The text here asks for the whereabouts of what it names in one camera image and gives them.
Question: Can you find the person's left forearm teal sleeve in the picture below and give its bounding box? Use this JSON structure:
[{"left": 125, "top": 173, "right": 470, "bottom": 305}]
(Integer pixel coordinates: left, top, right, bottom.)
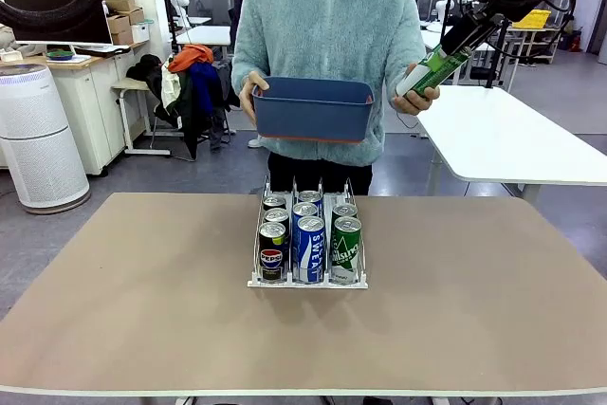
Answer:
[{"left": 386, "top": 29, "right": 428, "bottom": 93}]

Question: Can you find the small cardboard box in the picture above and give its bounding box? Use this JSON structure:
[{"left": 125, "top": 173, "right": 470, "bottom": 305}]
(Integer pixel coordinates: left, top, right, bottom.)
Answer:
[{"left": 106, "top": 13, "right": 132, "bottom": 45}]

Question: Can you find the white office cabinet desk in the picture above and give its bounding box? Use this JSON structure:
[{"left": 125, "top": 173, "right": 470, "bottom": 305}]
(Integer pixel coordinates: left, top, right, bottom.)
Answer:
[{"left": 0, "top": 42, "right": 146, "bottom": 176}]

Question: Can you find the black computer monitor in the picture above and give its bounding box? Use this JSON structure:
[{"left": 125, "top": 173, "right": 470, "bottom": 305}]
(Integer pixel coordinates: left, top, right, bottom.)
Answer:
[{"left": 0, "top": 0, "right": 114, "bottom": 45}]

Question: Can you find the yellow plastic crate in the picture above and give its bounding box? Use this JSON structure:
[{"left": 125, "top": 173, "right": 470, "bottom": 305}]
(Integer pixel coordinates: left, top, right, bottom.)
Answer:
[{"left": 514, "top": 9, "right": 553, "bottom": 29}]

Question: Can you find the person in teal fleece jacket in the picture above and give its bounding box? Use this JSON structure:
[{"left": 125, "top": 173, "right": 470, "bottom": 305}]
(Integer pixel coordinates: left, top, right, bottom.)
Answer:
[{"left": 230, "top": 0, "right": 428, "bottom": 196}]

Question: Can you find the black jacket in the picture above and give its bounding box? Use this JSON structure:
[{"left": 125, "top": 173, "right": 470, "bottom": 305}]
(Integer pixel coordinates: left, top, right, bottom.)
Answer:
[{"left": 125, "top": 52, "right": 165, "bottom": 93}]

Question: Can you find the white background table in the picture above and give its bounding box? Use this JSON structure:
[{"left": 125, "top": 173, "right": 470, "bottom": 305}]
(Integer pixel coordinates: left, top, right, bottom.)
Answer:
[{"left": 419, "top": 28, "right": 499, "bottom": 83}]

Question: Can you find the thin black tripod pole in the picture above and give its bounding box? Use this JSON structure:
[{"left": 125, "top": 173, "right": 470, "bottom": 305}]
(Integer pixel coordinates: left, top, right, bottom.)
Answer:
[{"left": 435, "top": 0, "right": 459, "bottom": 46}]

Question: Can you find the small white box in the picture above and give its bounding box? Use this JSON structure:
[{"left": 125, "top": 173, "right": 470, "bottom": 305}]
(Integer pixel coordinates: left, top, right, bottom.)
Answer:
[{"left": 130, "top": 20, "right": 151, "bottom": 44}]

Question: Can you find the wooden low shelf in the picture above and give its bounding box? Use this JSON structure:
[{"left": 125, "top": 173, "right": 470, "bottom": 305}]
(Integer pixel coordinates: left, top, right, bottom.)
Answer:
[{"left": 505, "top": 25, "right": 565, "bottom": 64}]

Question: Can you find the thick black tripod pole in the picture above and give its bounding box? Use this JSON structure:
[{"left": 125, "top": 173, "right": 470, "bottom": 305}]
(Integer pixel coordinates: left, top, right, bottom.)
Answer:
[{"left": 486, "top": 20, "right": 511, "bottom": 89}]

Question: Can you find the white air purifier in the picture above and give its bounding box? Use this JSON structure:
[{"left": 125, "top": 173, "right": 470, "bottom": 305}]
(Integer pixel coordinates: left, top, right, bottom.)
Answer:
[{"left": 0, "top": 63, "right": 91, "bottom": 215}]

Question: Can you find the beige adjustable side table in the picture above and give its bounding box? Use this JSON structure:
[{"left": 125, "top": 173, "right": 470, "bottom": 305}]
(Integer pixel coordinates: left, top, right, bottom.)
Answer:
[{"left": 111, "top": 77, "right": 172, "bottom": 157}]

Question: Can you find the person's right forearm teal sleeve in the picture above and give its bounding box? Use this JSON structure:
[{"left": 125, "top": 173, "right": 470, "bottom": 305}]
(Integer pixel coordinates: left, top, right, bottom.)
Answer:
[{"left": 230, "top": 34, "right": 267, "bottom": 88}]

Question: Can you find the black keyboard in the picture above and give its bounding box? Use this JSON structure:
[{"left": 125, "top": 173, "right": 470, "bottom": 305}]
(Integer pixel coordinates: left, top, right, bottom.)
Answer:
[{"left": 75, "top": 43, "right": 132, "bottom": 56}]

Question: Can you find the person's left hand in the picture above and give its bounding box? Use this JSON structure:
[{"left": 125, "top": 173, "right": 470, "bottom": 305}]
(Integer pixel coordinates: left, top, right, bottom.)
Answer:
[{"left": 392, "top": 62, "right": 442, "bottom": 117}]

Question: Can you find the large white side table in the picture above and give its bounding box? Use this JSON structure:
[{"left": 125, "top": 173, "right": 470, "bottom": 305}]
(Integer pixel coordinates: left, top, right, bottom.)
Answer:
[{"left": 415, "top": 84, "right": 607, "bottom": 205}]

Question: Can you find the blue jacket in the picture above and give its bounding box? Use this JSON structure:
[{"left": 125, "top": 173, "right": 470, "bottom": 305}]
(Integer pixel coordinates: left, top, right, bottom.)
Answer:
[{"left": 187, "top": 61, "right": 224, "bottom": 117}]

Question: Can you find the blue plastic bin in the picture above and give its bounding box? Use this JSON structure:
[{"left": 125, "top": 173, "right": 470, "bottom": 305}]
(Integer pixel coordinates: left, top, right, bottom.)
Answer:
[{"left": 250, "top": 75, "right": 375, "bottom": 144}]

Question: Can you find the orange garment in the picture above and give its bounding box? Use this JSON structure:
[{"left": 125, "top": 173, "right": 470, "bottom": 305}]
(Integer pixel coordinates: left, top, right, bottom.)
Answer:
[{"left": 168, "top": 43, "right": 214, "bottom": 73}]

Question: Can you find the cream garment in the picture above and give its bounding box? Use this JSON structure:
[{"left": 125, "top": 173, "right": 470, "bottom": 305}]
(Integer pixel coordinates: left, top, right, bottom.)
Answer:
[{"left": 159, "top": 61, "right": 180, "bottom": 110}]

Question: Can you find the clear white can dispenser rack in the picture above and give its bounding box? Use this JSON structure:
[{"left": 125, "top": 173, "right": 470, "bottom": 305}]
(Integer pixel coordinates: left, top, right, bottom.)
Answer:
[{"left": 247, "top": 175, "right": 370, "bottom": 290}]

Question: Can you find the white background desk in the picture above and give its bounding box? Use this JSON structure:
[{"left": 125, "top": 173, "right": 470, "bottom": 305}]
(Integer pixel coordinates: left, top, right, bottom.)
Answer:
[{"left": 175, "top": 25, "right": 233, "bottom": 48}]

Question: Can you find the person's right hand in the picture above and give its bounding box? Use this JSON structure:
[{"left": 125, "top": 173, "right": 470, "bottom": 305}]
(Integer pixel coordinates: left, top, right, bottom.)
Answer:
[{"left": 238, "top": 71, "right": 270, "bottom": 121}]

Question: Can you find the flat cardboard box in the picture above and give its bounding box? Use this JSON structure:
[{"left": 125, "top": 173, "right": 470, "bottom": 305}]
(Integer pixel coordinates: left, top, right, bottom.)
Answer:
[{"left": 113, "top": 7, "right": 145, "bottom": 27}]

